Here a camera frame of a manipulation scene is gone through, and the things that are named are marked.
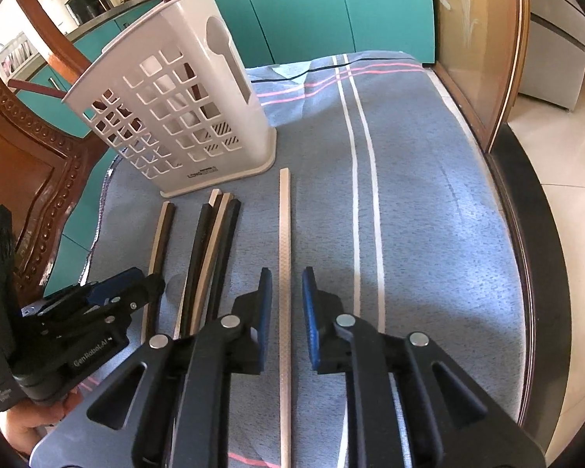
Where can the dark brown chopstick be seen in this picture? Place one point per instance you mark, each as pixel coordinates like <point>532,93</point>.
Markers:
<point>198,250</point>

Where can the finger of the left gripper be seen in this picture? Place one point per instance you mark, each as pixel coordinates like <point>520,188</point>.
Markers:
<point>134,297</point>
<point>103,291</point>

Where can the black kitchen appliance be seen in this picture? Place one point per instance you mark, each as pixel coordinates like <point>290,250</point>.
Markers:
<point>85,10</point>

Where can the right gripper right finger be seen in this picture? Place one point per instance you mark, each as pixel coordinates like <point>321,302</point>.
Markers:
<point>328,328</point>

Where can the carved wooden chair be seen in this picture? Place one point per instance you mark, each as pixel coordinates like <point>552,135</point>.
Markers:
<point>43,173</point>

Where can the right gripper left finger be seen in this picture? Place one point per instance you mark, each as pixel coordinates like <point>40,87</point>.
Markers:
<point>249,350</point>

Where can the blue striped cloth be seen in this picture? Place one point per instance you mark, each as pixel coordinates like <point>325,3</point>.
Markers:
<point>391,207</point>

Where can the beige textured chopstick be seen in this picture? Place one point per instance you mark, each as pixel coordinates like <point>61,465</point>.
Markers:
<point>286,429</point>

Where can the grey drawer unit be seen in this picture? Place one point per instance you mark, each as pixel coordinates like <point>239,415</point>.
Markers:
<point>554,68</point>

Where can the wood framed glass door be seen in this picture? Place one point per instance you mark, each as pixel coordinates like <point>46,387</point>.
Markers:
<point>480,53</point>

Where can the person left hand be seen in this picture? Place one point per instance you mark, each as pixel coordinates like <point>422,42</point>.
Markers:
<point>21,424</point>

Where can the black chopstick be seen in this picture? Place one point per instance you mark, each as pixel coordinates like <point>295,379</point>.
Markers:
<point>222,258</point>

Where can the white plastic utensil holder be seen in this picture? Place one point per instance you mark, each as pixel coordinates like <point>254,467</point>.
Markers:
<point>170,94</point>

